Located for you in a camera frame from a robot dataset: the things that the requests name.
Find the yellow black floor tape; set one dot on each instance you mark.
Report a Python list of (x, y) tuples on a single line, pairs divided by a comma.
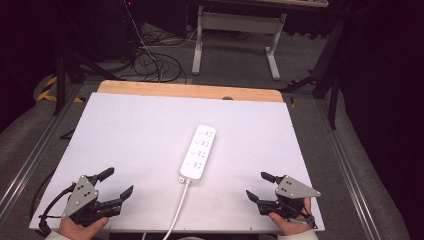
[(46, 91)]

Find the black tripod stand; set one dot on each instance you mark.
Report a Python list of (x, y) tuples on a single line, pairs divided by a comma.
[(61, 76)]

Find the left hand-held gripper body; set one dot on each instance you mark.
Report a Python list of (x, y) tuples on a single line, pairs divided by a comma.
[(80, 196)]

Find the black metal stand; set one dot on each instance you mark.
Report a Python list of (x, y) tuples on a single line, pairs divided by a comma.
[(328, 76)]

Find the person's white sleeve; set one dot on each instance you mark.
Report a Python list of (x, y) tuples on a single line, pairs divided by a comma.
[(298, 236), (56, 236)]

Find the white foam board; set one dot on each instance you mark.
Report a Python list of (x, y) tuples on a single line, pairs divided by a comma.
[(133, 150)]

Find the white metal desk frame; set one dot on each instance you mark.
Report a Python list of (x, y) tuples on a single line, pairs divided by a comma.
[(238, 21)]

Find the person's right hand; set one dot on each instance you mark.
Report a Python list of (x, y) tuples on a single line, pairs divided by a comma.
[(295, 226)]

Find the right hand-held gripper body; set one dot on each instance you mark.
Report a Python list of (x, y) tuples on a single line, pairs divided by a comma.
[(293, 190)]

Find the white power strip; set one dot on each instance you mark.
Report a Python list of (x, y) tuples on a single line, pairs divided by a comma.
[(198, 151)]

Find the aluminium floor rail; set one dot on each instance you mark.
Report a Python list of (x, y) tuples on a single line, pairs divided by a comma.
[(30, 160), (346, 173)]

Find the person's right white sleeve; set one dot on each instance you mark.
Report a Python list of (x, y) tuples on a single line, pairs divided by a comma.
[(298, 236)]

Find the person's left hand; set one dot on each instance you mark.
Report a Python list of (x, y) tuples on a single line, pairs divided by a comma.
[(78, 230)]

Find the person's left white sleeve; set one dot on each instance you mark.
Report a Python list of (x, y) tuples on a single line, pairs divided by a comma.
[(56, 236)]

